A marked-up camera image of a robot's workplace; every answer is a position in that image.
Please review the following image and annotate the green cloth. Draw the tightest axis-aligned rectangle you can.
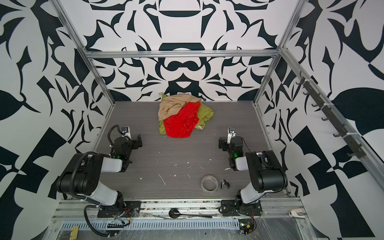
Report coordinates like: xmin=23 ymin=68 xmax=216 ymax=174
xmin=159 ymin=93 xmax=214 ymax=135

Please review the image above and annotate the red cloth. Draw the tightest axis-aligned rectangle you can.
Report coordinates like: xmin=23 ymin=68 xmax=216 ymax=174
xmin=164 ymin=102 xmax=201 ymax=139

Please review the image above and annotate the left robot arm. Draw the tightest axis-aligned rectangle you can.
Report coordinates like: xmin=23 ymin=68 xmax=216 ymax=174
xmin=56 ymin=135 xmax=143 ymax=210

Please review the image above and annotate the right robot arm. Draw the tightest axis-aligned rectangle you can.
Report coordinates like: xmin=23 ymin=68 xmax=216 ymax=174
xmin=219 ymin=137 xmax=288 ymax=205

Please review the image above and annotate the beige cloth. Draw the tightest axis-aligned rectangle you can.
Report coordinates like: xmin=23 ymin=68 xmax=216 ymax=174
xmin=158 ymin=93 xmax=202 ymax=121

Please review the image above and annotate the small black clip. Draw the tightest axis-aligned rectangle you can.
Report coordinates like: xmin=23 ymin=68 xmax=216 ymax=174
xmin=221 ymin=179 xmax=230 ymax=189

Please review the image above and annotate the clear tape roll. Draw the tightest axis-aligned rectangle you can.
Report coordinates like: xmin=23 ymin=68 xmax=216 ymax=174
xmin=201 ymin=175 xmax=219 ymax=194

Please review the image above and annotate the black round knob tool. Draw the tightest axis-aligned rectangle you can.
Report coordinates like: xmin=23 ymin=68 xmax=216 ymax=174
xmin=169 ymin=208 xmax=213 ymax=219

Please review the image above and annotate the white tape piece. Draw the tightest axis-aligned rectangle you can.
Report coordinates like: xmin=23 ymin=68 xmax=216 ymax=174
xmin=289 ymin=209 xmax=306 ymax=219

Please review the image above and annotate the yellow tag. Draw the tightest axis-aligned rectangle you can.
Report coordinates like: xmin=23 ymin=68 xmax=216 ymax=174
xmin=70 ymin=226 xmax=79 ymax=240

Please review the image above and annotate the black hook rack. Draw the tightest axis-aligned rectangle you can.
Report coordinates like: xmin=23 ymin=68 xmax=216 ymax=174
xmin=297 ymin=76 xmax=367 ymax=159

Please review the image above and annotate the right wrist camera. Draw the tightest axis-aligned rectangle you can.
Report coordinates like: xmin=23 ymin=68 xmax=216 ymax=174
xmin=227 ymin=128 xmax=236 ymax=144

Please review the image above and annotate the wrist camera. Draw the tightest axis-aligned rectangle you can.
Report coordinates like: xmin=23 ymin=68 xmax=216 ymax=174
xmin=227 ymin=128 xmax=236 ymax=144
xmin=121 ymin=127 xmax=132 ymax=140

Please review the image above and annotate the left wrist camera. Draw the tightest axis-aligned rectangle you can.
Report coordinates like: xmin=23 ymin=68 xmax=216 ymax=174
xmin=121 ymin=127 xmax=132 ymax=140

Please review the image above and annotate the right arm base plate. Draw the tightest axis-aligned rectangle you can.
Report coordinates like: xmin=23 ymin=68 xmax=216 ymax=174
xmin=219 ymin=200 xmax=263 ymax=217

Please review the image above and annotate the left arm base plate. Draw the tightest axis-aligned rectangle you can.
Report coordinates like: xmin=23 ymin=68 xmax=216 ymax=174
xmin=97 ymin=201 xmax=142 ymax=218

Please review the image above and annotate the black corrugated cable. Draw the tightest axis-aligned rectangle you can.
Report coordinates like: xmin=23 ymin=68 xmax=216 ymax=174
xmin=83 ymin=204 xmax=121 ymax=238

